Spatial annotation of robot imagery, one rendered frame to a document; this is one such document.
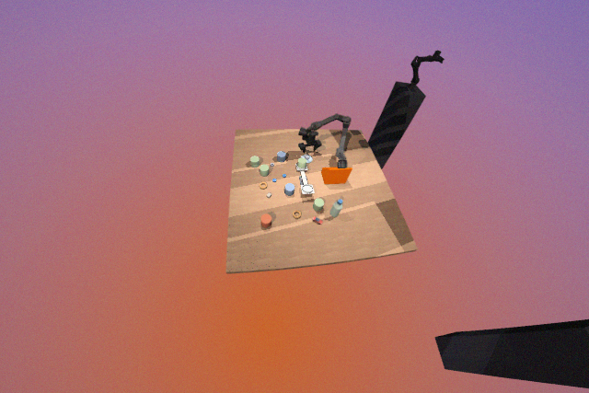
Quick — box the reddish-brown cylinder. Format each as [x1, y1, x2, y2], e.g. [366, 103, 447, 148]
[260, 214, 271, 227]

